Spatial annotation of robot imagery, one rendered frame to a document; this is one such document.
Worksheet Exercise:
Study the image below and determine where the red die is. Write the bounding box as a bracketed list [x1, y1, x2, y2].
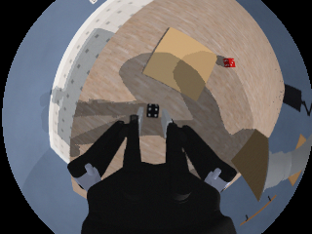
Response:
[223, 58, 235, 67]

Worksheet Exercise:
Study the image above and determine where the tan square mat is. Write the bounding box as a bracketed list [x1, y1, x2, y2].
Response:
[142, 27, 218, 101]

